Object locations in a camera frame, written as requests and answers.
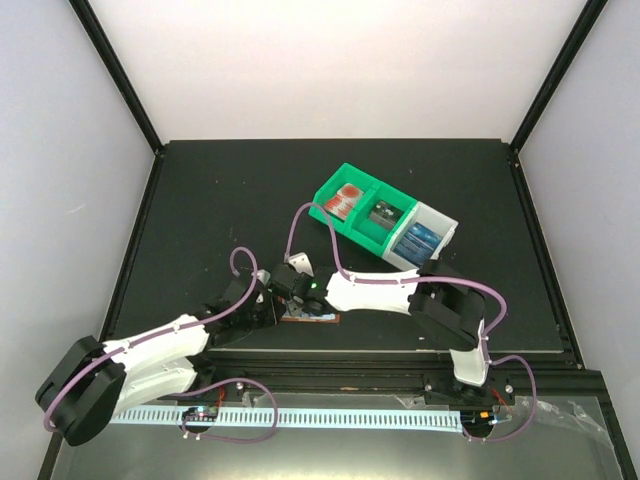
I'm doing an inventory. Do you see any green bin with red cards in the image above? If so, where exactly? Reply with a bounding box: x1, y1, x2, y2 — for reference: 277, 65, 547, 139
309, 163, 382, 235

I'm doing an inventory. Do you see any right circuit board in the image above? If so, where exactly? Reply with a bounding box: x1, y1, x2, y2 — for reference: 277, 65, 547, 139
470, 410, 511, 426

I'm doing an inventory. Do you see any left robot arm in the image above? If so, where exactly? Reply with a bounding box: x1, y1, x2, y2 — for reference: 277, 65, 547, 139
35, 276, 285, 446

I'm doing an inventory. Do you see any brown leather card holder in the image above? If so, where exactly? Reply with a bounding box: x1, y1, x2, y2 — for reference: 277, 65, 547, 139
279, 298, 340, 324

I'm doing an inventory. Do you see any white slotted cable duct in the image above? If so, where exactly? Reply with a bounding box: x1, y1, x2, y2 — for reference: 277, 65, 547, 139
111, 405, 463, 434

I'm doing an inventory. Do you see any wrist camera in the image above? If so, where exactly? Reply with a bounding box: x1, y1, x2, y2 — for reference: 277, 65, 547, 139
285, 252, 314, 277
256, 269, 271, 285

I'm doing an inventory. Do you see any blue credit card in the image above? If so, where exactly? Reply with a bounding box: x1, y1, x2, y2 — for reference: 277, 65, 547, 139
300, 313, 339, 322

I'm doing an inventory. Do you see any circuit board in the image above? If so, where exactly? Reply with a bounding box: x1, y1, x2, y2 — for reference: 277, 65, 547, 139
182, 406, 218, 423
470, 410, 511, 426

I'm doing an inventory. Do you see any black frame post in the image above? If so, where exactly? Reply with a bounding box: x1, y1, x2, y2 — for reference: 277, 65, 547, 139
510, 0, 608, 154
68, 0, 164, 154

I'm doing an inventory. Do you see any red card stack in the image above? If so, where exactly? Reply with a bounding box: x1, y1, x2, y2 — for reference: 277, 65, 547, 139
324, 183, 364, 221

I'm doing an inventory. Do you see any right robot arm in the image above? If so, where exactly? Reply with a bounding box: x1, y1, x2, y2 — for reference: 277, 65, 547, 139
267, 260, 491, 403

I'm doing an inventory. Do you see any blue card stack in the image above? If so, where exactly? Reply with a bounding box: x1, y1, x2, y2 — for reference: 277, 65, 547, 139
393, 222, 442, 266

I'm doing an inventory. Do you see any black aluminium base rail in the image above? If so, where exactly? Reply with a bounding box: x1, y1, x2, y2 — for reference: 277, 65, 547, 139
74, 349, 606, 401

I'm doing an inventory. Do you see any black card stack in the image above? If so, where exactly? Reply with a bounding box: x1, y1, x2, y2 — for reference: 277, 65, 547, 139
368, 200, 404, 231

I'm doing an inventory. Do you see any right black frame post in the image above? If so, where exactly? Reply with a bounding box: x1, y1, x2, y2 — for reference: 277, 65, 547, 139
510, 0, 608, 154

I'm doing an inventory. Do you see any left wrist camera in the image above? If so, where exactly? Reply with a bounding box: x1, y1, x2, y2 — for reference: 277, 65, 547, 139
256, 269, 271, 285

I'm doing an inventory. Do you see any green bin with black cards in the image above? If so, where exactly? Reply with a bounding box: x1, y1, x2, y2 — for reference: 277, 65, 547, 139
344, 182, 417, 257

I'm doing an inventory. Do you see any left circuit board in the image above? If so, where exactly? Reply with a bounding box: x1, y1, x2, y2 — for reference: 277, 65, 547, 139
182, 406, 218, 423

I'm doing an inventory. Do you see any white bin with blue cards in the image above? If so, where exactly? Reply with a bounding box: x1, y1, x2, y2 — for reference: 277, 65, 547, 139
373, 200, 458, 270

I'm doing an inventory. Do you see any left black frame post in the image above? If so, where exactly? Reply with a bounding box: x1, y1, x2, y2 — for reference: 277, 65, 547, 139
68, 0, 164, 154

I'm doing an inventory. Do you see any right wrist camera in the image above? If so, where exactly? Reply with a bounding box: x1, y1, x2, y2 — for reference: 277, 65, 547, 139
285, 252, 314, 277

